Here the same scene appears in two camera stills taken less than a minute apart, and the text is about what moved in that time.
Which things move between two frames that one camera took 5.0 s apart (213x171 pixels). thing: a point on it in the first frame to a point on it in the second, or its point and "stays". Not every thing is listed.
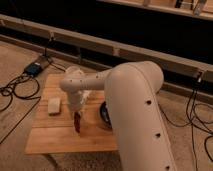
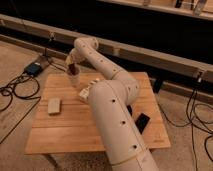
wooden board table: [54, 129] stays
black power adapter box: [33, 69] stays
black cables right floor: [195, 122] stays
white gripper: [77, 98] to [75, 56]
